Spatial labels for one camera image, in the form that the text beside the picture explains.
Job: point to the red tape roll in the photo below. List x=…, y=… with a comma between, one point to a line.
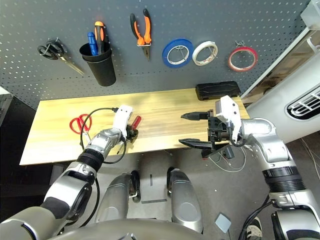
x=230, y=63

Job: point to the white metal rack frame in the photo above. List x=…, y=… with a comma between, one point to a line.
x=275, y=62

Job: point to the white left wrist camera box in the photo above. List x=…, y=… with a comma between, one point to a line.
x=122, y=117

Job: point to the silver robot leg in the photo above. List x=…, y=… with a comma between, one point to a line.
x=115, y=200
x=186, y=207

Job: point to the silver robot right leg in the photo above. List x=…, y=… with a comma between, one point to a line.
x=186, y=207

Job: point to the white black sneaker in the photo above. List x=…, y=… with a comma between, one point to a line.
x=255, y=230

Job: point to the grey square plate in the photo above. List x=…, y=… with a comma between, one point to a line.
x=223, y=222

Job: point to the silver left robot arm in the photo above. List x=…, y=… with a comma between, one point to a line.
x=105, y=140

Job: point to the metal tape peg hook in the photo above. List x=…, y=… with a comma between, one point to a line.
x=240, y=43

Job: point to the black cabinet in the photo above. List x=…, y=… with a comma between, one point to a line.
x=5, y=110

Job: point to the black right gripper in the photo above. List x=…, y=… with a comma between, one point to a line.
x=217, y=132

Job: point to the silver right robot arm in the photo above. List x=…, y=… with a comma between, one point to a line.
x=270, y=145

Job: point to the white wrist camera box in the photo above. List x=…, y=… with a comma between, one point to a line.
x=122, y=117
x=230, y=112

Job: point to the black plastic tool case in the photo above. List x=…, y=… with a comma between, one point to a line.
x=217, y=90

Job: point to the blue tape roll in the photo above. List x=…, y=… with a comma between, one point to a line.
x=165, y=57

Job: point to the small black power adapter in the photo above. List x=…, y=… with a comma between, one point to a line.
x=228, y=153

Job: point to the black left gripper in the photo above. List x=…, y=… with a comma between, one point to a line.
x=132, y=135

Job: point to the dark grey pegboard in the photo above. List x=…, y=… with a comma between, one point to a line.
x=175, y=20

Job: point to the grey robot torso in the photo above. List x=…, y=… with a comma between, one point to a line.
x=125, y=231

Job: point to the translucent plastic bin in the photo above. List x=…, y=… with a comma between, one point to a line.
x=311, y=15

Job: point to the white rounded machine housing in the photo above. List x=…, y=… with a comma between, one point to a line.
x=275, y=120

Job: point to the silver robot left leg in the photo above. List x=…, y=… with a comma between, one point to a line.
x=115, y=200

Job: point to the black plastic cup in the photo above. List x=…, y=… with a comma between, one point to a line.
x=102, y=72

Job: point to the orange black long-nose pliers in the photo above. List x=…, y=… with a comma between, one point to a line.
x=141, y=41

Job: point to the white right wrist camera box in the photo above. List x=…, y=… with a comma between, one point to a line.
x=230, y=112

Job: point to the white tape roll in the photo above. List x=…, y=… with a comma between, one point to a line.
x=195, y=57

